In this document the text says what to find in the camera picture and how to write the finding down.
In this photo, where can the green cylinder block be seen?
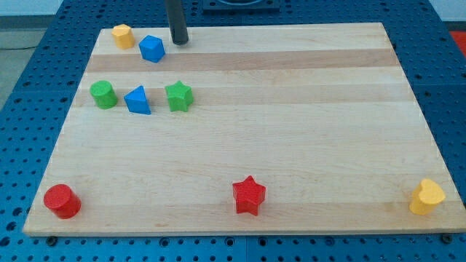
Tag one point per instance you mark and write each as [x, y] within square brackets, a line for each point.
[103, 94]

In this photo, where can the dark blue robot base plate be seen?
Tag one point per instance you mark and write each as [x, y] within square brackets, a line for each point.
[240, 5]

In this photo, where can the blue cube block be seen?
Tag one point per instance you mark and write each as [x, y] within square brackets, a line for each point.
[152, 48]

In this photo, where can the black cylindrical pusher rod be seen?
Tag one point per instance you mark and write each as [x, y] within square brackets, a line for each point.
[177, 22]

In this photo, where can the wooden board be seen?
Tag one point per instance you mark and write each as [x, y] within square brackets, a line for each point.
[322, 115]

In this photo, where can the yellow heart block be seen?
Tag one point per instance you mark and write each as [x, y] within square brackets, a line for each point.
[426, 197]

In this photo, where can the red star block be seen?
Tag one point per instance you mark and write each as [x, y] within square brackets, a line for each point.
[248, 196]

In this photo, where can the blue triangle block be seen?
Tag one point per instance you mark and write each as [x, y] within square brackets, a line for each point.
[137, 102]

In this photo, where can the green star block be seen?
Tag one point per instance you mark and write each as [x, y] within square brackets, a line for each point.
[179, 96]

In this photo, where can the red cylinder block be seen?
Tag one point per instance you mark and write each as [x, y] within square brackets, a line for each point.
[62, 201]

